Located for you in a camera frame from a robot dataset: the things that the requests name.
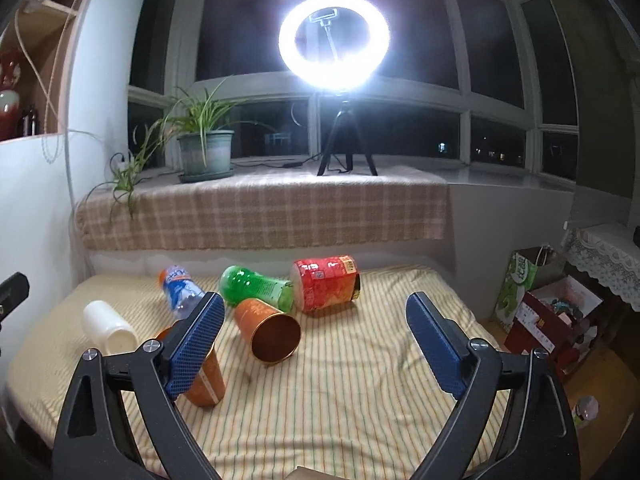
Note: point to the white plastic cup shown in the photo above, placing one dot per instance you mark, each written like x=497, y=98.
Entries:
x=105, y=325

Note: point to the red white vase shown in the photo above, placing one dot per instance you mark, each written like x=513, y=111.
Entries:
x=9, y=110

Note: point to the striped yellow bed sheet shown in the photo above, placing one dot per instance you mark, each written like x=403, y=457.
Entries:
x=325, y=395

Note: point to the small clear bottle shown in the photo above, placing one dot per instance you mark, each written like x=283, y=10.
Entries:
x=585, y=410

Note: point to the white lace cloth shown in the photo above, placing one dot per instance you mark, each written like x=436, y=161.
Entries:
x=610, y=255

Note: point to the checked beige cloth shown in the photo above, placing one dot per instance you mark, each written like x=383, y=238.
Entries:
x=275, y=210

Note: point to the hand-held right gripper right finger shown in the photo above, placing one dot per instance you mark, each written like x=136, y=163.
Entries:
x=435, y=345

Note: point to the red ornament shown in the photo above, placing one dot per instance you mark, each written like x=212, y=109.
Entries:
x=10, y=70

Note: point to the orange cup white rim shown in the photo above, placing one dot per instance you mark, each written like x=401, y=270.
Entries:
x=206, y=385

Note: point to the white window frame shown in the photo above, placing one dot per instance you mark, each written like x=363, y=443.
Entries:
x=320, y=125

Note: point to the orange cup copper inside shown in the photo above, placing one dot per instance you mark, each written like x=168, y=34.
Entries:
x=260, y=325

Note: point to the wooden shelf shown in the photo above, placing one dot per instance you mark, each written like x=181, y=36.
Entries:
x=55, y=15

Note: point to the red cardboard box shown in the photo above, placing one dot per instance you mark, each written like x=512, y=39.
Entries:
x=530, y=325

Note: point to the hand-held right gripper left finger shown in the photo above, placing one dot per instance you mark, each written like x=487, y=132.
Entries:
x=195, y=345

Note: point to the phone holder clip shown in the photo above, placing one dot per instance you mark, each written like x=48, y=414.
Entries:
x=322, y=16

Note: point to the black tripod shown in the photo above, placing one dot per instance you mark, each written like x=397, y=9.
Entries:
x=336, y=132

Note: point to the green paper bag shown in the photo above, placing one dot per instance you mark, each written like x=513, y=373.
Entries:
x=515, y=285

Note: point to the green plastic bottle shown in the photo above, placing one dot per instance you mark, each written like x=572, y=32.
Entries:
x=245, y=282

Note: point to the dark small bottle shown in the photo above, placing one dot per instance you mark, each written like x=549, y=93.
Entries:
x=29, y=120

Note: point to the grey pot saucer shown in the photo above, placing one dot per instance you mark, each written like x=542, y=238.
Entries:
x=207, y=176

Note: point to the clear bottle blue label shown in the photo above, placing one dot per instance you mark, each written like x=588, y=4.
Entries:
x=177, y=285

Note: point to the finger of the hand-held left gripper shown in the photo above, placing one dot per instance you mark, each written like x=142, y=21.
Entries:
x=12, y=292

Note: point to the green spider plant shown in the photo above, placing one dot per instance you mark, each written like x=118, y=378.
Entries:
x=200, y=110

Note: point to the red instant noodle cup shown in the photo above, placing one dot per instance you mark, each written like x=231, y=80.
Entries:
x=320, y=280

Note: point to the grey flower pot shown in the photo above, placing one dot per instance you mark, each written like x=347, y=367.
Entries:
x=217, y=152

